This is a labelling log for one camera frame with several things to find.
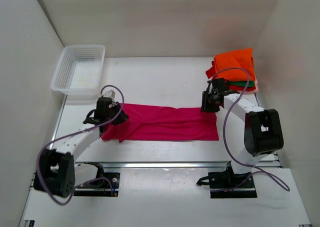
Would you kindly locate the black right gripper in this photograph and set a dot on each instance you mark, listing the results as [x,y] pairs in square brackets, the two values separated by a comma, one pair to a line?
[205,107]

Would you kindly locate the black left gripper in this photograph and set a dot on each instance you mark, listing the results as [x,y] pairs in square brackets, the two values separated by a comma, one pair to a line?
[123,117]

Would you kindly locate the magenta t shirt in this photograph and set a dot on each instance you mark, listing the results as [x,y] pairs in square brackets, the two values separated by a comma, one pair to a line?
[163,123]

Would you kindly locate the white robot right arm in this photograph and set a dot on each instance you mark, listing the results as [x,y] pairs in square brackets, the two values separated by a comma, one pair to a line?
[262,135]

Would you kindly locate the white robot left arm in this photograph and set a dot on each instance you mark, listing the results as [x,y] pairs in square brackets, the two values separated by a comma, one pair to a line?
[58,173]

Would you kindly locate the green folded t shirt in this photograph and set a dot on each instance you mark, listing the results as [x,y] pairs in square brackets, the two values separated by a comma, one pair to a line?
[251,83]

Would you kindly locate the pink folded t shirt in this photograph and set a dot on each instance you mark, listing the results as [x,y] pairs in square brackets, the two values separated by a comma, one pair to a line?
[252,90]

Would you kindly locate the orange folded t shirt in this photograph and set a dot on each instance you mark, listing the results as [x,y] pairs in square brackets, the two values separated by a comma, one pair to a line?
[228,64]

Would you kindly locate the white plastic basket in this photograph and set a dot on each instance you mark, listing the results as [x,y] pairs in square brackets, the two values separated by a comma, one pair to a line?
[79,69]

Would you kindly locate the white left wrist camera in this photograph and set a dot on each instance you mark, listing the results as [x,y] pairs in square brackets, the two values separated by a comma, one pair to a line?
[109,94]

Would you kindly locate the aluminium rail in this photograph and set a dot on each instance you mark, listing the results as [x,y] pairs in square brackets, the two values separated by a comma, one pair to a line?
[164,165]

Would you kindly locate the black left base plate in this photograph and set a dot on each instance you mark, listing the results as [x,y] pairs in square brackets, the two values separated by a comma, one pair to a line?
[105,184]

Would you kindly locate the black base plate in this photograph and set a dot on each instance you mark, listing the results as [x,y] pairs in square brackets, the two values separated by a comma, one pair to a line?
[105,184]
[225,184]

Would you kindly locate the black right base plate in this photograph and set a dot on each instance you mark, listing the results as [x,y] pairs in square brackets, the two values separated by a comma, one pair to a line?
[225,184]

